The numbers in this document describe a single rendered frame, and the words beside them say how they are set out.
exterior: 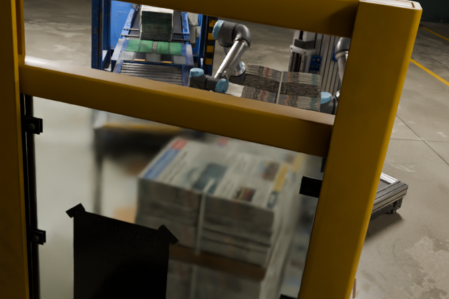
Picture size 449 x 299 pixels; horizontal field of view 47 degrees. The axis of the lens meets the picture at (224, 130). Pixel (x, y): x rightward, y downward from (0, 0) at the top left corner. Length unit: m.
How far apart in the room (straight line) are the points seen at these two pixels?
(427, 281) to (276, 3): 2.89
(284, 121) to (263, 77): 1.71
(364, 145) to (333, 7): 0.22
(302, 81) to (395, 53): 1.77
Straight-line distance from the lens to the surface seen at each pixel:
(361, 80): 0.81
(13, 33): 1.00
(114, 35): 6.53
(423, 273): 3.60
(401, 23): 0.79
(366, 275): 3.42
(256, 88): 2.57
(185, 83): 3.72
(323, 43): 3.15
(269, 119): 0.86
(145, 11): 4.82
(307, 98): 2.54
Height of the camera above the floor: 1.95
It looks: 23 degrees down
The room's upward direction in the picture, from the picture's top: 7 degrees clockwise
